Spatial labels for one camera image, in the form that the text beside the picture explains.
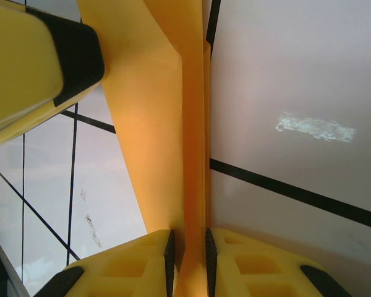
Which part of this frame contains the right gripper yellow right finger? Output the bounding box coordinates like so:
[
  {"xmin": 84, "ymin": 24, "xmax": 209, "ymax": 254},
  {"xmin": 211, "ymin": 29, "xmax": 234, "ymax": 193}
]
[{"xmin": 205, "ymin": 227, "xmax": 354, "ymax": 297}]

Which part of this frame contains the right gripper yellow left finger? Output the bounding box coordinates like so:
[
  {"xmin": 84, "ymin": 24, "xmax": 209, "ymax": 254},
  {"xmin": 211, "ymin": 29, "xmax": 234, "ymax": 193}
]
[{"xmin": 40, "ymin": 228, "xmax": 176, "ymax": 297}]

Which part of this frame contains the orange square paper sheet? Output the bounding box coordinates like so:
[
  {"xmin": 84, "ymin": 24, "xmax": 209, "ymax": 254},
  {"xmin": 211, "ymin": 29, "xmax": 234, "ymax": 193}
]
[{"xmin": 76, "ymin": 0, "xmax": 213, "ymax": 297}]

